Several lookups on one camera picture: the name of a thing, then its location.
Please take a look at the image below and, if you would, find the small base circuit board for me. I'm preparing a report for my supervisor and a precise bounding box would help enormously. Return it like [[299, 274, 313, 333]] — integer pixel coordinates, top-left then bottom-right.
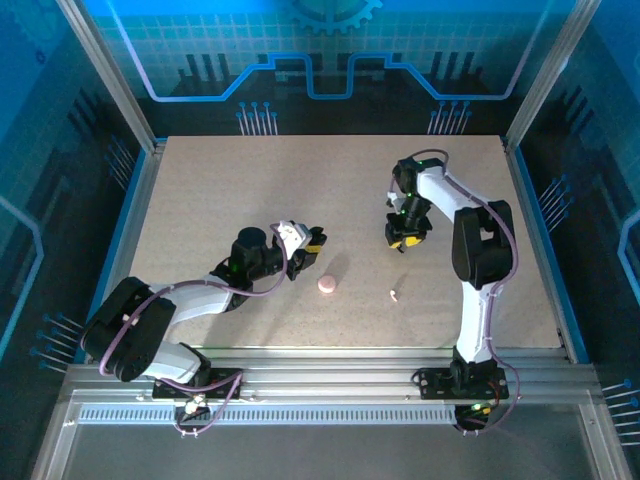
[[453, 399, 502, 435], [172, 392, 214, 419]]

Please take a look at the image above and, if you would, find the grey metal panel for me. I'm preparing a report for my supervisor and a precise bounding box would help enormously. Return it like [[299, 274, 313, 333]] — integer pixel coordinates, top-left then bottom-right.
[[59, 422, 601, 480]]

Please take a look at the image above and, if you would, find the aluminium frame leg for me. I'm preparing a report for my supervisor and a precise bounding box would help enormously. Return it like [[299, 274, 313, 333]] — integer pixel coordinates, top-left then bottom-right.
[[577, 394, 637, 480], [29, 394, 84, 480]]

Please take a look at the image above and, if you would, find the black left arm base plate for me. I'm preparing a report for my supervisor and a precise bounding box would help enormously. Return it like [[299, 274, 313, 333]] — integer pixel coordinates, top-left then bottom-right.
[[151, 367, 245, 401]]

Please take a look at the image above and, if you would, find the aluminium front rail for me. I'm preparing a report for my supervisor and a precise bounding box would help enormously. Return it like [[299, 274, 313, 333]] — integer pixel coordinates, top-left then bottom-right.
[[62, 344, 604, 409]]

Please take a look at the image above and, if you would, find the aluminium side rail blue trim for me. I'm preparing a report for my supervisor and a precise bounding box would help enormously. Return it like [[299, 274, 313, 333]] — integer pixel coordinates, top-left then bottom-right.
[[501, 135, 592, 364], [73, 138, 169, 364]]

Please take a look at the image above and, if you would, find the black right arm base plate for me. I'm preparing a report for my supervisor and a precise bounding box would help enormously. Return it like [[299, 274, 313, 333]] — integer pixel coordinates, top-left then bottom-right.
[[417, 367, 511, 401]]

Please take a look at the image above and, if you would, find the aluminium corner post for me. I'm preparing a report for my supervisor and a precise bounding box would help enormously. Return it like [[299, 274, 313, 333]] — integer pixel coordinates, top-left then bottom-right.
[[501, 0, 604, 154], [53, 0, 169, 154]]

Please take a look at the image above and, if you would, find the slotted white cable duct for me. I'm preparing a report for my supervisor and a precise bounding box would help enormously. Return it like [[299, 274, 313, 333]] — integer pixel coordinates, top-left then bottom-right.
[[77, 403, 459, 426]]

